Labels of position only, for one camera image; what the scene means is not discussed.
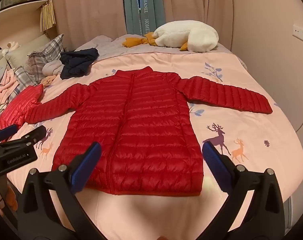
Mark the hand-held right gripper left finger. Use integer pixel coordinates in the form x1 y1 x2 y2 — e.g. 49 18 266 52
16 142 117 240

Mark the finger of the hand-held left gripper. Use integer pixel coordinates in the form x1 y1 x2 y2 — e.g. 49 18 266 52
0 124 18 141
16 125 47 146

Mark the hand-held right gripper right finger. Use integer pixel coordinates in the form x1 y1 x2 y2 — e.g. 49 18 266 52
202 141 285 240

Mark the light red down jacket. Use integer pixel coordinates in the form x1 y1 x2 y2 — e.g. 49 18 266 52
0 84 44 143

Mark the pink cloth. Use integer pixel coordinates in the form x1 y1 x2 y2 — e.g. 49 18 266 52
0 69 22 105

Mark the plaid pillow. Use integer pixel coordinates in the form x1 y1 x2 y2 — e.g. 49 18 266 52
13 66 39 92
24 34 65 80

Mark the pale grey garment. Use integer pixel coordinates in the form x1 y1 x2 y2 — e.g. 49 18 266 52
42 61 61 76

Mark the pink deer print duvet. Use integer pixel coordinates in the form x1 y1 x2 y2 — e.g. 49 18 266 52
1 49 303 240

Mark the navy blue garment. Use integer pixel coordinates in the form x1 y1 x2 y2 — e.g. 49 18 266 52
59 47 99 80

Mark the beige pillow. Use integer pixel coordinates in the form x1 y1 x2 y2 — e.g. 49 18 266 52
5 34 50 68

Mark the grey bed sheet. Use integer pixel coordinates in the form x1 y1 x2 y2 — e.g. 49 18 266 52
74 34 248 70

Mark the pink curtain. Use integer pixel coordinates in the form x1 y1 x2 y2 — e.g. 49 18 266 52
164 0 233 53
51 0 128 50

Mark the white goose plush toy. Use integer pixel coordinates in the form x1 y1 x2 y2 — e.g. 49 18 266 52
123 21 219 53

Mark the blue-grey curtain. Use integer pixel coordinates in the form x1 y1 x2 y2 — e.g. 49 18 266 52
123 0 167 37

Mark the white wall power strip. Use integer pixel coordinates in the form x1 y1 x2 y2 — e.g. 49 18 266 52
293 24 303 43

